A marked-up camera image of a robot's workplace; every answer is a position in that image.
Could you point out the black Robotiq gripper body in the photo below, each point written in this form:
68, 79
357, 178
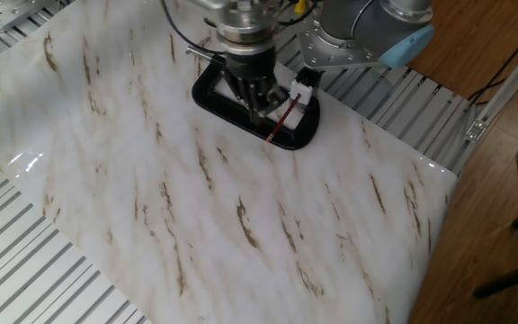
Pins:
252, 67

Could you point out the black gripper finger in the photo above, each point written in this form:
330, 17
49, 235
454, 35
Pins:
277, 99
252, 101

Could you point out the red pencil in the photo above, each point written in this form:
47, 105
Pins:
282, 119

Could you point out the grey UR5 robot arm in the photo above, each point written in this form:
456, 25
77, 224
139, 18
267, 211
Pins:
358, 22

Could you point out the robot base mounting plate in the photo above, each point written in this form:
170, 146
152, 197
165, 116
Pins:
331, 51

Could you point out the black metal C-clamp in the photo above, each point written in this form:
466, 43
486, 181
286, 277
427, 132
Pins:
223, 108

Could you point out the white small block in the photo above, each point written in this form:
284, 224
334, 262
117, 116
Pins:
304, 85

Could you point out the yellow plastic item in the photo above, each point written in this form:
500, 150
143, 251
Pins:
300, 5

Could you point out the glossy marble pattern sheet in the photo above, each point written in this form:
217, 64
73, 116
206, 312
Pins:
196, 202

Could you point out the perforated metal plate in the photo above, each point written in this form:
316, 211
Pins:
11, 13

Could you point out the black chair leg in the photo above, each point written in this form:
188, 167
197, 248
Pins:
511, 279

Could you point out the aluminium frame post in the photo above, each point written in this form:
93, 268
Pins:
506, 83

